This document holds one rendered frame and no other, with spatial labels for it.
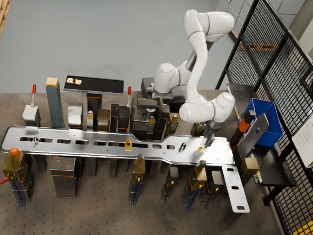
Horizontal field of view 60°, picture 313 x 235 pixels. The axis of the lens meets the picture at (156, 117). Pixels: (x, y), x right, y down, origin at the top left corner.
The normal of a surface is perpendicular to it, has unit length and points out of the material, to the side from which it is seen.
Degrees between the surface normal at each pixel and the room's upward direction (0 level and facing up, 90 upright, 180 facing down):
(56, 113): 90
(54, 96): 90
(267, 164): 0
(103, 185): 0
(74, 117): 90
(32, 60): 0
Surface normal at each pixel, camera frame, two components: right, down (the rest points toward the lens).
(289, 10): 0.22, 0.74
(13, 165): 0.17, -0.66
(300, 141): -0.98, -0.07
